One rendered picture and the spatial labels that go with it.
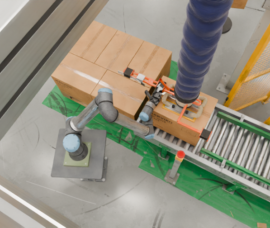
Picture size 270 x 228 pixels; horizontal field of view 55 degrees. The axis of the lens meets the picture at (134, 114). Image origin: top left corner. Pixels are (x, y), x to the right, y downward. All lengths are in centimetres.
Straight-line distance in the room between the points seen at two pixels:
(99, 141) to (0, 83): 238
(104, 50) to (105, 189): 174
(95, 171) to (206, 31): 166
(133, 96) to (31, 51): 276
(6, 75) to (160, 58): 307
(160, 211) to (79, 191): 100
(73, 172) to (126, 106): 95
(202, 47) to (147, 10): 303
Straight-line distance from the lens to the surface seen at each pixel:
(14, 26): 28
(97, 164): 259
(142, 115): 230
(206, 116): 253
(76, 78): 328
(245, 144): 297
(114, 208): 326
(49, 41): 32
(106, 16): 459
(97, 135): 267
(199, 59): 176
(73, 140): 239
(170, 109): 249
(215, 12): 146
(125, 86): 311
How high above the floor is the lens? 322
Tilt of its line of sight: 66 degrees down
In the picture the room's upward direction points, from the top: 8 degrees counter-clockwise
